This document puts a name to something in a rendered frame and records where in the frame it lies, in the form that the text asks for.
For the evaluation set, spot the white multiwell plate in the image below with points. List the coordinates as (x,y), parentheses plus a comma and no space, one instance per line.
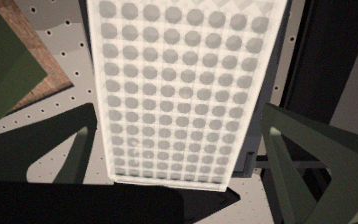
(182,92)

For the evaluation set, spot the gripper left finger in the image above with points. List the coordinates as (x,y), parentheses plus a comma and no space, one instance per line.
(21,147)

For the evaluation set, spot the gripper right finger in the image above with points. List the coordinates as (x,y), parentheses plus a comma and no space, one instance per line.
(335,147)

